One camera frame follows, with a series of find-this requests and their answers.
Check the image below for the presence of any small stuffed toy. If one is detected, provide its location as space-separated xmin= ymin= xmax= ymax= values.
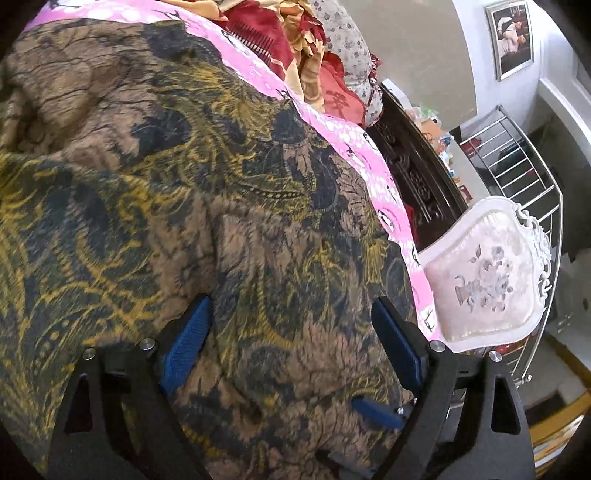
xmin=417 ymin=107 xmax=445 ymax=137

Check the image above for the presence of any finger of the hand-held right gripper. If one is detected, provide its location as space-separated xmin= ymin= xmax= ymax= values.
xmin=351 ymin=396 xmax=410 ymax=432

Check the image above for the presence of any pink printed bedsheet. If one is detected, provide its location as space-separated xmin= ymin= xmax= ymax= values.
xmin=23 ymin=0 xmax=440 ymax=343

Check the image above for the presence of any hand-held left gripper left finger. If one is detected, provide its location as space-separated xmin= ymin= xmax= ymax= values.
xmin=48 ymin=294 xmax=214 ymax=480

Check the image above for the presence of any white upholstered chair back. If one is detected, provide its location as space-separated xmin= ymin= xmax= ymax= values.
xmin=417 ymin=196 xmax=553 ymax=357

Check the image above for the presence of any dark carved wooden headboard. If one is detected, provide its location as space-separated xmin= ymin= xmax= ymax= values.
xmin=368 ymin=82 xmax=472 ymax=252

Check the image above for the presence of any red and gold blanket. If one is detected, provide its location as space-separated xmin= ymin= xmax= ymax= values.
xmin=221 ymin=0 xmax=371 ymax=126

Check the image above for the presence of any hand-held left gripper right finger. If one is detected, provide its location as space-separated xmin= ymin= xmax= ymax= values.
xmin=370 ymin=296 xmax=537 ymax=480

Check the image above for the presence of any grey floral pillow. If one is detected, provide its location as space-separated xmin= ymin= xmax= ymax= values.
xmin=310 ymin=0 xmax=385 ymax=129

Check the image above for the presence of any brown yellow patterned garment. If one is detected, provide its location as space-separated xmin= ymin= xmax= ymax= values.
xmin=0 ymin=18 xmax=420 ymax=480

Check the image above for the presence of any metal drying rack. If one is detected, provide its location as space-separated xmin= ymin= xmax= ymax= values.
xmin=461 ymin=104 xmax=565 ymax=389

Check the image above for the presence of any framed wall picture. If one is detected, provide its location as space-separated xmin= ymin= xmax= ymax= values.
xmin=485 ymin=0 xmax=535 ymax=83

